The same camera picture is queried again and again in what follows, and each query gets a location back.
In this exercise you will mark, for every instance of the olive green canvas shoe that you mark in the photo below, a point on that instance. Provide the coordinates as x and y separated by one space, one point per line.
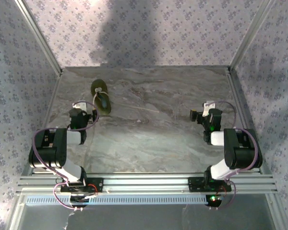
103 105

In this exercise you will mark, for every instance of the white shoelace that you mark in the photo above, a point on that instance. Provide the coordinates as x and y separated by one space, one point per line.
98 90

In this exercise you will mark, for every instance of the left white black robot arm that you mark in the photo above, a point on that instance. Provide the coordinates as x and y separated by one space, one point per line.
48 148

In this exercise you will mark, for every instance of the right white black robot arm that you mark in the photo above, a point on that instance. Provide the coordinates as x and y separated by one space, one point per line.
242 151

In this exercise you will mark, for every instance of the floral patterned fabric panel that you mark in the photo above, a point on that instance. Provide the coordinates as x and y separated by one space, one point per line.
12 83
182 31
278 95

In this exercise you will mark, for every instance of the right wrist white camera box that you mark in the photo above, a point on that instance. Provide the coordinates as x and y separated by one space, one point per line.
207 107

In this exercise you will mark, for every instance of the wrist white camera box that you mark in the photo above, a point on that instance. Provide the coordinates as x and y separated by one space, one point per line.
207 107
80 106

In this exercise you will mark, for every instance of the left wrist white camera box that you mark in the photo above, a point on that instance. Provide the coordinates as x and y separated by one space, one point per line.
80 106

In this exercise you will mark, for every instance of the aluminium table side rail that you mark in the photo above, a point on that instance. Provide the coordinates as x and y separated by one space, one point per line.
242 105
44 124

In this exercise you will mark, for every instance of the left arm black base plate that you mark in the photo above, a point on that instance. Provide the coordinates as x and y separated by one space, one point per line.
96 183

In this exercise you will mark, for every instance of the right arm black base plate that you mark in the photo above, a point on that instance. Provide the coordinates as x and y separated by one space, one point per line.
194 184

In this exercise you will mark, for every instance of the aluminium frame post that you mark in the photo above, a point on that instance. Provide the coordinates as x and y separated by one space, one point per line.
38 38
252 36

